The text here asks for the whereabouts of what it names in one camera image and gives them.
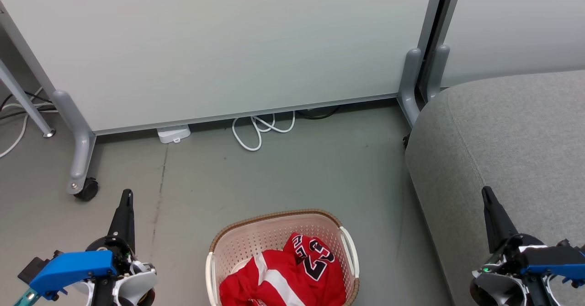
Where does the narrow white partition panel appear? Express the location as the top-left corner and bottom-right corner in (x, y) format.
(441, 0), (585, 88)

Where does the grey fabric sofa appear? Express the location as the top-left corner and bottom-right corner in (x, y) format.
(405, 70), (585, 306)

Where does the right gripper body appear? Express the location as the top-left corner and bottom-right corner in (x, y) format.
(470, 234), (556, 306)

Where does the grey partition foot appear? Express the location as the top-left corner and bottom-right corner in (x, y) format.
(426, 45), (451, 103)
(52, 90), (97, 195)
(398, 47), (423, 127)

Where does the white power adapter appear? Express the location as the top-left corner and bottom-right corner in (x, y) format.
(156, 124), (191, 145)

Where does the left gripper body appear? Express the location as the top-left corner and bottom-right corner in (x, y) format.
(85, 236), (159, 306)

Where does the black coiled cable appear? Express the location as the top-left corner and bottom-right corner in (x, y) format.
(296, 105), (341, 120)

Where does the grey metal table leg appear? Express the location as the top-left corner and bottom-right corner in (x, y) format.
(0, 59), (56, 139)

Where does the teal left camera connector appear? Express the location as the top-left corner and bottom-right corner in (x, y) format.
(13, 288), (42, 306)

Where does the red jersey with number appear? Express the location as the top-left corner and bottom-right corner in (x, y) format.
(282, 232), (347, 306)

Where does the cream plastic laundry basket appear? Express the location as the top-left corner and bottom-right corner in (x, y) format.
(205, 209), (361, 306)

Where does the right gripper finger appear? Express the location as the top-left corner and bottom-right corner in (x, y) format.
(481, 186), (520, 254)

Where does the red white-striped garment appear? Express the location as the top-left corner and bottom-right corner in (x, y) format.
(219, 252), (311, 306)

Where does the large white partition panel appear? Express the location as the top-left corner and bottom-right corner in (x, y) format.
(0, 0), (446, 135)

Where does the white floor cable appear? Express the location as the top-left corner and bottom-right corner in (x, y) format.
(0, 86), (59, 159)

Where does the black floor cable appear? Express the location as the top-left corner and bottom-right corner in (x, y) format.
(0, 91), (54, 120)

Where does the white looped cable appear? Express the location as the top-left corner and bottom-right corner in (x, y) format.
(231, 111), (297, 152)

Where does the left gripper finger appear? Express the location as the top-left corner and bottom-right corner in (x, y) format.
(107, 189), (136, 252)

